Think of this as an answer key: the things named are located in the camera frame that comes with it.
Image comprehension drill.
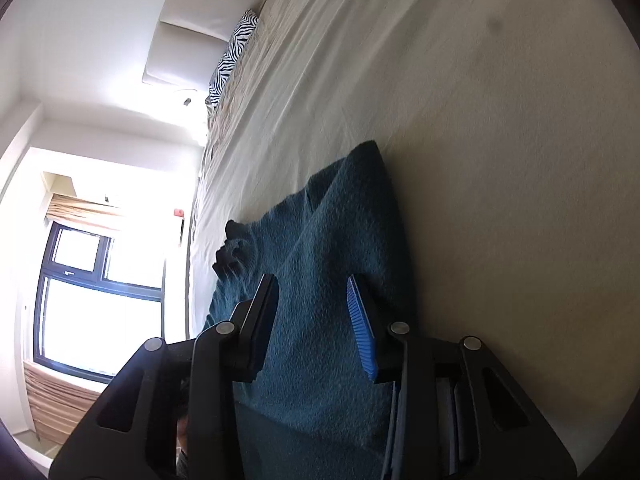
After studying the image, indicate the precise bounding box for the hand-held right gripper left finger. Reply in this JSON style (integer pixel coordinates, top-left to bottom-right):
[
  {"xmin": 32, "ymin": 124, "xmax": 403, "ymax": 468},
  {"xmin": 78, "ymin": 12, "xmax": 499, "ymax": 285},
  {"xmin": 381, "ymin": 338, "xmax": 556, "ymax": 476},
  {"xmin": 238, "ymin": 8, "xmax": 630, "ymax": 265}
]
[{"xmin": 48, "ymin": 274, "xmax": 280, "ymax": 480}]

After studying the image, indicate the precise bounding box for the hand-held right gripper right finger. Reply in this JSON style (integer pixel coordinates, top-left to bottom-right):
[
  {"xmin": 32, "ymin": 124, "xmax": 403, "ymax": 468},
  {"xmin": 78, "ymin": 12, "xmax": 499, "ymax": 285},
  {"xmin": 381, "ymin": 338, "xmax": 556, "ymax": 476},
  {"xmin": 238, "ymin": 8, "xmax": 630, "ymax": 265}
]
[{"xmin": 346, "ymin": 274, "xmax": 581, "ymax": 480}]

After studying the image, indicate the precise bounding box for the dark teal knitted sweater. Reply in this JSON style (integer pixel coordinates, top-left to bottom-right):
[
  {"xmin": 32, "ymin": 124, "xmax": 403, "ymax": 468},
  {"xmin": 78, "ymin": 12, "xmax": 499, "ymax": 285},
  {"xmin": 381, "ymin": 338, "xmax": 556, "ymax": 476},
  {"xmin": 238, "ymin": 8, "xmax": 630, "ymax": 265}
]
[{"xmin": 202, "ymin": 140, "xmax": 418, "ymax": 480}]

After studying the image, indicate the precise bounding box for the black framed window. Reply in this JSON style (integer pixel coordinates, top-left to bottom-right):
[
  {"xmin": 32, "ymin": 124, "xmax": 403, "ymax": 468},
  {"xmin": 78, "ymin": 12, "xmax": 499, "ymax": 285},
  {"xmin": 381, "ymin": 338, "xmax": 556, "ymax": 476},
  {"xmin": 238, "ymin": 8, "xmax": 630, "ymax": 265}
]
[{"xmin": 34, "ymin": 222, "xmax": 166, "ymax": 385}]

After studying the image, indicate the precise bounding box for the beige curtain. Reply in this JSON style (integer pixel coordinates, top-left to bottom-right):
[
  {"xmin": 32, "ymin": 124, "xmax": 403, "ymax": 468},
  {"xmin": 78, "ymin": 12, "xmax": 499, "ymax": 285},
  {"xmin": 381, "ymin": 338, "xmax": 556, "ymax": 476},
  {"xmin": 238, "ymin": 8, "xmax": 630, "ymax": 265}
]
[
  {"xmin": 44, "ymin": 192, "xmax": 126, "ymax": 232},
  {"xmin": 24, "ymin": 360, "xmax": 108, "ymax": 447}
]

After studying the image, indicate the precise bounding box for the bed with white sheet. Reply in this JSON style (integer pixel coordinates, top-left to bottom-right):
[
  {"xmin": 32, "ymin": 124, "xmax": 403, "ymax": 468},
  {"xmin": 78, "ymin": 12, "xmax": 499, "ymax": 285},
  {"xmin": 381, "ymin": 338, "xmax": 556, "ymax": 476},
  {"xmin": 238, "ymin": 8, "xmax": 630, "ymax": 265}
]
[{"xmin": 187, "ymin": 0, "xmax": 640, "ymax": 480}]

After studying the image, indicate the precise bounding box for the zebra print pillow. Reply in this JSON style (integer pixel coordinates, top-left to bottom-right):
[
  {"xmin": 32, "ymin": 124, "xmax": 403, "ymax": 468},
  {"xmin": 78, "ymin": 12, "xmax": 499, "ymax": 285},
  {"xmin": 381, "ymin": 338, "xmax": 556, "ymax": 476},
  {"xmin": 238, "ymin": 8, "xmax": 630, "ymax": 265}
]
[{"xmin": 207, "ymin": 9, "xmax": 260, "ymax": 108}]

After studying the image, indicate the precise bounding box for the white padded headboard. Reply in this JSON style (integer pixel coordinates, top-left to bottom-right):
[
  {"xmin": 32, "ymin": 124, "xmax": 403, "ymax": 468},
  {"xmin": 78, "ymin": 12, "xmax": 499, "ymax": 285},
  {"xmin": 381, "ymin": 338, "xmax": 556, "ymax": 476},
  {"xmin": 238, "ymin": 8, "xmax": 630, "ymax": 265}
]
[{"xmin": 141, "ymin": 0, "xmax": 286, "ymax": 92}]

